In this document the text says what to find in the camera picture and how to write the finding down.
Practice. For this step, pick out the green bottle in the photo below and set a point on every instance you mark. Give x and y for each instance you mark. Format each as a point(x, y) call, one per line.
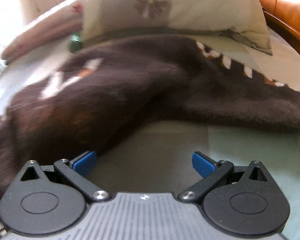
point(76, 42)

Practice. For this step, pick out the floral patchwork pillow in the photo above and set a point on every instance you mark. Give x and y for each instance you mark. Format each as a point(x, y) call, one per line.
point(202, 7)

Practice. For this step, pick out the pink folded quilt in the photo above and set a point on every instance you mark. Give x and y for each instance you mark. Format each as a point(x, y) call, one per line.
point(45, 30)

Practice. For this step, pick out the brown fuzzy lettered sweater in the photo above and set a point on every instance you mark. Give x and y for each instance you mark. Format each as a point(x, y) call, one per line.
point(130, 87)

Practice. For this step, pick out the striped pastel bed sheet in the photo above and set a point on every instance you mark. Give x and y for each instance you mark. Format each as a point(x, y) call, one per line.
point(165, 150)

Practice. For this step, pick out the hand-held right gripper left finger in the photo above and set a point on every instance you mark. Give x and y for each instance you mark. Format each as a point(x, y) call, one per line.
point(83, 162)

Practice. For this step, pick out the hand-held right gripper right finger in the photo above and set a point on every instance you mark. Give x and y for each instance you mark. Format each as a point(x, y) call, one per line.
point(202, 163)

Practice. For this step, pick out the wooden bed headboard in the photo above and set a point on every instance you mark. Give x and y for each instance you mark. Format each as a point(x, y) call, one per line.
point(290, 12)

